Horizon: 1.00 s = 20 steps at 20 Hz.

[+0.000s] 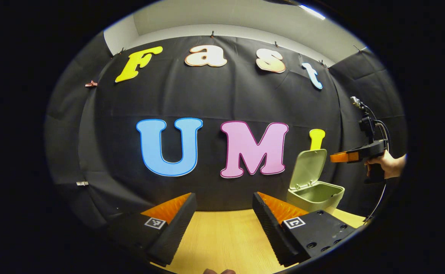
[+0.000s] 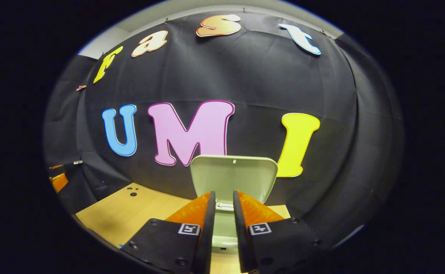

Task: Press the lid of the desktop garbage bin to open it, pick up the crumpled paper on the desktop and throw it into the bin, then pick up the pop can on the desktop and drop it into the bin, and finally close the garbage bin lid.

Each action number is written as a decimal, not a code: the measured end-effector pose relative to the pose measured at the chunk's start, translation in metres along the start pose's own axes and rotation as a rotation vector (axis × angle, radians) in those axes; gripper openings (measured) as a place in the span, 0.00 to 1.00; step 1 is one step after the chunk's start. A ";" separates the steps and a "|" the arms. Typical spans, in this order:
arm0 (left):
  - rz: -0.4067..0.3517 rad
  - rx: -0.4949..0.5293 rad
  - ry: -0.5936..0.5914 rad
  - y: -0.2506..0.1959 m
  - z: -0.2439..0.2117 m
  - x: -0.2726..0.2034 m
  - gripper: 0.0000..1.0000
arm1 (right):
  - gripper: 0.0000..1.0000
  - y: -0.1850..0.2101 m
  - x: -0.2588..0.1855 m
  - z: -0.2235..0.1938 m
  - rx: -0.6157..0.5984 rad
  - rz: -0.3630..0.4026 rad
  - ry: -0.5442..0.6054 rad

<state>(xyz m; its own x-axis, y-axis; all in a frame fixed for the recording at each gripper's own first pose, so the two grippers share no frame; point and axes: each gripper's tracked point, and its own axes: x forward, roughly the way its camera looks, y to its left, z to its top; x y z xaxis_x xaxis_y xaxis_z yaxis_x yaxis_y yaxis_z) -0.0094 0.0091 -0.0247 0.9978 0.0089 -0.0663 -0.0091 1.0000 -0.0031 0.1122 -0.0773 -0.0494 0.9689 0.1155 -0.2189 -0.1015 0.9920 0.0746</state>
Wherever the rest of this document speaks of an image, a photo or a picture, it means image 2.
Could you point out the wooden desktop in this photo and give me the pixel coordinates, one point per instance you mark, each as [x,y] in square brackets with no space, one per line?
[131,217]

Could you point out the black backdrop cloth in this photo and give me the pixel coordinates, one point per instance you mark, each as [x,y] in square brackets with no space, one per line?
[253,76]

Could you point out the pale green garbage bin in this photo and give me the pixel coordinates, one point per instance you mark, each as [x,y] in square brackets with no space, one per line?
[234,179]

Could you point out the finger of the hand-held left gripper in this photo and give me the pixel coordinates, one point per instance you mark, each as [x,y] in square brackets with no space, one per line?
[59,182]
[56,166]

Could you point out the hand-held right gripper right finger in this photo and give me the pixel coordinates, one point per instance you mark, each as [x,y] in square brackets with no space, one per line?
[239,236]

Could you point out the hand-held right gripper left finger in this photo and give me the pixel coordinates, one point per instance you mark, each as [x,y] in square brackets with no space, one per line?
[207,236]

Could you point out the copper cloth clip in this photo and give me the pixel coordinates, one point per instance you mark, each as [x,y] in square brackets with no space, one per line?
[81,87]

